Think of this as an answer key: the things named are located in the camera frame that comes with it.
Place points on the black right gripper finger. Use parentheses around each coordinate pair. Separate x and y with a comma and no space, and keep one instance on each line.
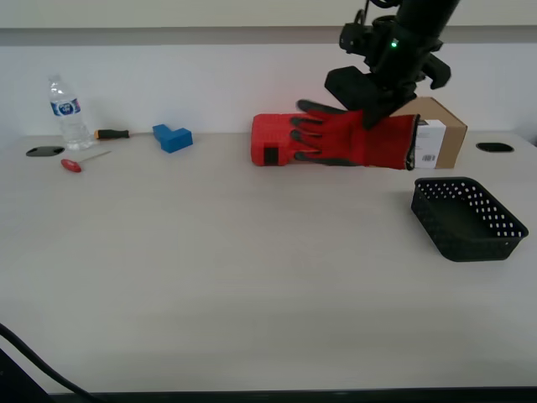
(361,90)
(440,71)

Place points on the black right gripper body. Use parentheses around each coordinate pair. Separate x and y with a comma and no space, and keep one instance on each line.
(398,59)

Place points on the red and grey work glove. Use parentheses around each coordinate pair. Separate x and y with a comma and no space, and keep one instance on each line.
(369,142)

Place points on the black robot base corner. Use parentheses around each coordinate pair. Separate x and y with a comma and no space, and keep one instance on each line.
(17,382)

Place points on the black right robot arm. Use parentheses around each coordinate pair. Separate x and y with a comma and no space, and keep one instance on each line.
(423,14)

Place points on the black perforated plastic basket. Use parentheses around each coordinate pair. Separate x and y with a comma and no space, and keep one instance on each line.
(457,218)

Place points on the brown cardboard box white label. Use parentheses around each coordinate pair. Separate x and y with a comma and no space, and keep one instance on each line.
(455,138)

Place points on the red plastic tool case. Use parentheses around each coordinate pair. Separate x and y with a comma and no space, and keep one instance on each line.
(268,130)

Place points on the blue plastic block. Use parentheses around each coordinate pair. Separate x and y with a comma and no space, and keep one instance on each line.
(172,137)

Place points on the clear plastic water bottle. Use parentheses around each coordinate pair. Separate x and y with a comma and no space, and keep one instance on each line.
(71,121)

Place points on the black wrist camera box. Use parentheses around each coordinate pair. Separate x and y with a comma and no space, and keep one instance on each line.
(354,38)

